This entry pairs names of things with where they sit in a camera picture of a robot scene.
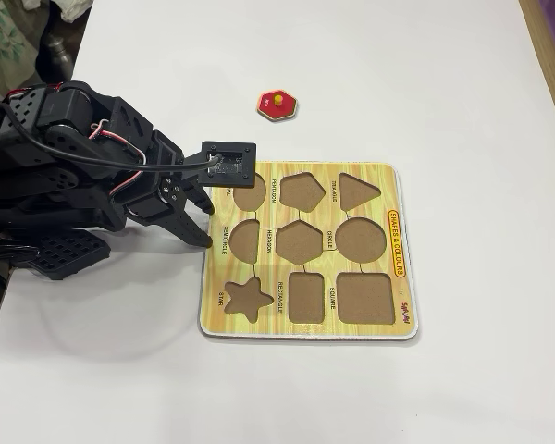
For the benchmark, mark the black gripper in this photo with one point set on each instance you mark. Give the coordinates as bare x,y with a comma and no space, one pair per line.
170,191

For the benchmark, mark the red hexagon piece yellow pin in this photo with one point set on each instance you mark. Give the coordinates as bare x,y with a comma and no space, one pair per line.
287,108

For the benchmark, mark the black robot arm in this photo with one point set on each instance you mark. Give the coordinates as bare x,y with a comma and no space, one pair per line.
51,185

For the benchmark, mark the wooden shape puzzle board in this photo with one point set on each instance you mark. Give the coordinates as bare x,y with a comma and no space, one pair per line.
305,213

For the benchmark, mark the black table clamp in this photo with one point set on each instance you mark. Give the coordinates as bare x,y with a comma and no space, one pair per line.
9,252

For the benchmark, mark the steel water bottle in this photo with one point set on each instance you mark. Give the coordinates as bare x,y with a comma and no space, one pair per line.
57,55

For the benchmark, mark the white crumpled cloth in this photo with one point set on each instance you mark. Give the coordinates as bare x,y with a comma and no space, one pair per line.
76,9

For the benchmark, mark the floral print cloth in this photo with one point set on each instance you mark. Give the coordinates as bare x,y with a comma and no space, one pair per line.
4,46

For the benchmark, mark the black square wrist camera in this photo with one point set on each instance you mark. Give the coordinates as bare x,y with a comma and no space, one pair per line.
233,164

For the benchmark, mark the black grid base plate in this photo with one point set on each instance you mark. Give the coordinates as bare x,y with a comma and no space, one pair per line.
99,252

